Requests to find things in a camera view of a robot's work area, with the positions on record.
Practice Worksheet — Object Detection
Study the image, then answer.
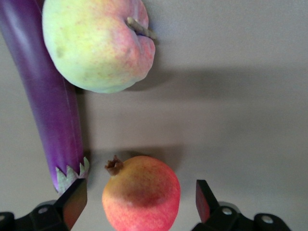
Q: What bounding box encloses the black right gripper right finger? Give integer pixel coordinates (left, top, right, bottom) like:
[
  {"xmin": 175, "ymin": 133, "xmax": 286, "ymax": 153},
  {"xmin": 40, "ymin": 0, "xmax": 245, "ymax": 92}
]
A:
[{"xmin": 193, "ymin": 180, "xmax": 292, "ymax": 231}]

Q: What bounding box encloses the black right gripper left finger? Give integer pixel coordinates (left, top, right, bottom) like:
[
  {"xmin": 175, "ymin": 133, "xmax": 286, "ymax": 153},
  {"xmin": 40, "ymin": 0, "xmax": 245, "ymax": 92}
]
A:
[{"xmin": 0, "ymin": 178, "xmax": 88, "ymax": 231}]

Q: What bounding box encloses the red-yellow pomegranate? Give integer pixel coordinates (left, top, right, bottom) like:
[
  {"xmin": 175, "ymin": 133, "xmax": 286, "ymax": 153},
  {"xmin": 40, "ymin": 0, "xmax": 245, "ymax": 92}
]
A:
[{"xmin": 102, "ymin": 155, "xmax": 181, "ymax": 231}]

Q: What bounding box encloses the purple eggplant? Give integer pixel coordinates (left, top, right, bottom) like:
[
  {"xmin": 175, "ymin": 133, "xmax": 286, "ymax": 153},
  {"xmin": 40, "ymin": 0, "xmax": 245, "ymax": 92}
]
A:
[{"xmin": 0, "ymin": 0, "xmax": 90, "ymax": 195}]

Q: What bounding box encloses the yellow-green peach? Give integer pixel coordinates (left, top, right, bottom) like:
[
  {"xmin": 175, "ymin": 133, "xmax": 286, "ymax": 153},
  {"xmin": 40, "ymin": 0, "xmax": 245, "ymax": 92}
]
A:
[{"xmin": 42, "ymin": 0, "xmax": 158, "ymax": 94}]

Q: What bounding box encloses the brown table cover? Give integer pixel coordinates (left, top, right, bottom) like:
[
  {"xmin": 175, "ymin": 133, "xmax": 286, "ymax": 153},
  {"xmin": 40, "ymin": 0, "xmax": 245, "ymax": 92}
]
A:
[{"xmin": 0, "ymin": 0, "xmax": 308, "ymax": 231}]

